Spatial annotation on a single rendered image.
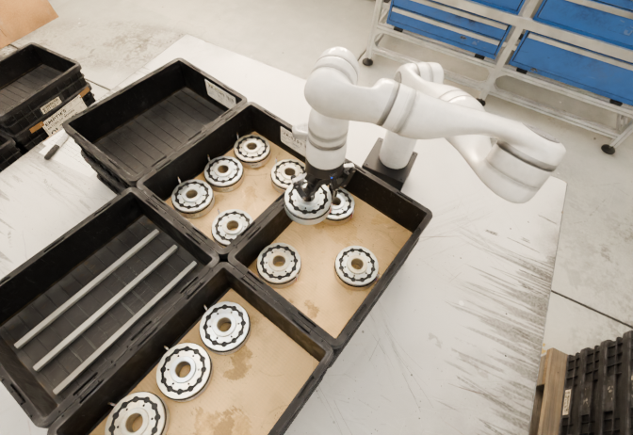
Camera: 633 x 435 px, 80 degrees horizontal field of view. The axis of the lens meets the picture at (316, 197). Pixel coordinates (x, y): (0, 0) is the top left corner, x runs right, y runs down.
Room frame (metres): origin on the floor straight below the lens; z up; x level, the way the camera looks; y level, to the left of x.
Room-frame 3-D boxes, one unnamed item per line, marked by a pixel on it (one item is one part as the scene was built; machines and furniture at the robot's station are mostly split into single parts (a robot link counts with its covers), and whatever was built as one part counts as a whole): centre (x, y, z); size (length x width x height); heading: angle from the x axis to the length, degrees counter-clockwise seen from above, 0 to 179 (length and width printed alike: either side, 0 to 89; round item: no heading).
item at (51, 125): (1.16, 1.14, 0.41); 0.31 x 0.02 x 0.16; 158
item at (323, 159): (0.50, 0.00, 1.17); 0.11 x 0.09 x 0.06; 25
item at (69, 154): (0.85, 0.75, 0.70); 0.33 x 0.23 x 0.01; 158
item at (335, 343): (0.43, -0.05, 0.92); 0.40 x 0.30 x 0.02; 148
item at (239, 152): (0.72, 0.20, 0.86); 0.10 x 0.10 x 0.01
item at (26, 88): (1.20, 1.29, 0.37); 0.40 x 0.30 x 0.45; 158
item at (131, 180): (0.75, 0.45, 0.92); 0.40 x 0.30 x 0.02; 148
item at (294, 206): (0.47, 0.02, 1.00); 0.10 x 0.10 x 0.01
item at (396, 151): (0.80, -0.22, 0.89); 0.09 x 0.09 x 0.17; 67
